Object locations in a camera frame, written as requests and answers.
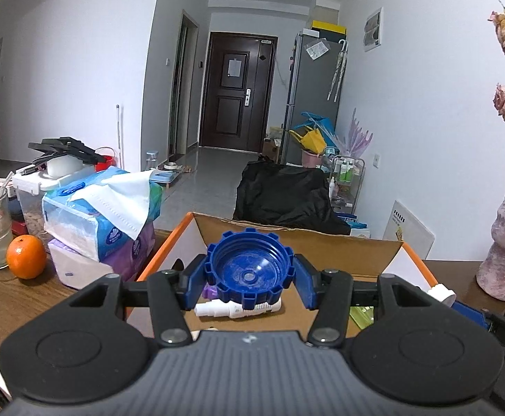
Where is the white spray bottle green label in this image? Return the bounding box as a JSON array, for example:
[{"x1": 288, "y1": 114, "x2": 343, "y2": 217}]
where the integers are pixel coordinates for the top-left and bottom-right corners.
[{"x1": 194, "y1": 298, "x2": 282, "y2": 319}]

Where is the blue plastic bottle cap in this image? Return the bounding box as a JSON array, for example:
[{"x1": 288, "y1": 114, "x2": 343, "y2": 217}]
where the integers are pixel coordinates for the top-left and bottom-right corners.
[{"x1": 204, "y1": 227, "x2": 296, "y2": 310}]

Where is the green transparent bottle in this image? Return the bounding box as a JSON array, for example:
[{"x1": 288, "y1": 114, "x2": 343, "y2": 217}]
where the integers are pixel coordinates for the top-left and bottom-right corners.
[{"x1": 349, "y1": 306, "x2": 375, "y2": 331}]

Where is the purple object in box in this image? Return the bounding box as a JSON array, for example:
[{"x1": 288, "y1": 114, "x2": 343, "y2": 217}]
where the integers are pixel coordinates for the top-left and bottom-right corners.
[{"x1": 202, "y1": 284, "x2": 218, "y2": 301}]

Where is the red orange cardboard box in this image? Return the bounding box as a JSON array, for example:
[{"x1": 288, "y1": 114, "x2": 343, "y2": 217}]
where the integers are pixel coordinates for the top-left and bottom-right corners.
[{"x1": 123, "y1": 210, "x2": 439, "y2": 341}]

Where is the black bag on chair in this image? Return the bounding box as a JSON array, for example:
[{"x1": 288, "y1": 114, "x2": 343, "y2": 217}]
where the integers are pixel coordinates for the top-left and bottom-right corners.
[{"x1": 233, "y1": 157, "x2": 351, "y2": 236}]

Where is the metal trolley with bottles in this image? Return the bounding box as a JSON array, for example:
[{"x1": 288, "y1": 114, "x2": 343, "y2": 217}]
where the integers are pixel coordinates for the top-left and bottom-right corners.
[{"x1": 329, "y1": 155, "x2": 365, "y2": 214}]

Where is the purple white tissue pack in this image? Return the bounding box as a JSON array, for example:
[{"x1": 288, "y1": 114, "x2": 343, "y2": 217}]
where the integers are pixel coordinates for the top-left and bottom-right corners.
[{"x1": 49, "y1": 224, "x2": 156, "y2": 289}]

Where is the blue tissue pack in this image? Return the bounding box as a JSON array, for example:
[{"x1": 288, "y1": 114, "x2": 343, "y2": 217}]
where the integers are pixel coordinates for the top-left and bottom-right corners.
[{"x1": 42, "y1": 166, "x2": 163, "y2": 261}]

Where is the orange fruit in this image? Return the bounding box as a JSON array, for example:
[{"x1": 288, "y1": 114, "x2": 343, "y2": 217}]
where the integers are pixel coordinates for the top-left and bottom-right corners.
[{"x1": 6, "y1": 235, "x2": 47, "y2": 280}]

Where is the black headset on container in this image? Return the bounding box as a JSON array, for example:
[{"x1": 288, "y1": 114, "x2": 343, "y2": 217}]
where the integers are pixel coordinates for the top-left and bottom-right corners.
[{"x1": 28, "y1": 136, "x2": 107, "y2": 165}]

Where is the clear lidded food container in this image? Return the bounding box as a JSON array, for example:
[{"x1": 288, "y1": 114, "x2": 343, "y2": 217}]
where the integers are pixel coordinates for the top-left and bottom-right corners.
[{"x1": 12, "y1": 165, "x2": 94, "y2": 247}]

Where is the dark brown entrance door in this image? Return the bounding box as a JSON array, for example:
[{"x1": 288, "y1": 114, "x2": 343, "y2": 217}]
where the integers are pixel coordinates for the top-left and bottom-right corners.
[{"x1": 200, "y1": 32, "x2": 278, "y2": 153}]

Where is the grey refrigerator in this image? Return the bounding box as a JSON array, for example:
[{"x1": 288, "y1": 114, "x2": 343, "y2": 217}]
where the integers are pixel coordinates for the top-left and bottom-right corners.
[{"x1": 280, "y1": 30, "x2": 346, "y2": 165}]

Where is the yellow box on refrigerator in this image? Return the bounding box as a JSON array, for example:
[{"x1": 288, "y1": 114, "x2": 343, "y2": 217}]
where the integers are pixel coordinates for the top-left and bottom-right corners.
[{"x1": 312, "y1": 20, "x2": 347, "y2": 35}]

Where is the white board against wall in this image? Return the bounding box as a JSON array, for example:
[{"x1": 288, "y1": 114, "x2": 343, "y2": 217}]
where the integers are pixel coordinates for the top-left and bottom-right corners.
[{"x1": 383, "y1": 200, "x2": 436, "y2": 259}]

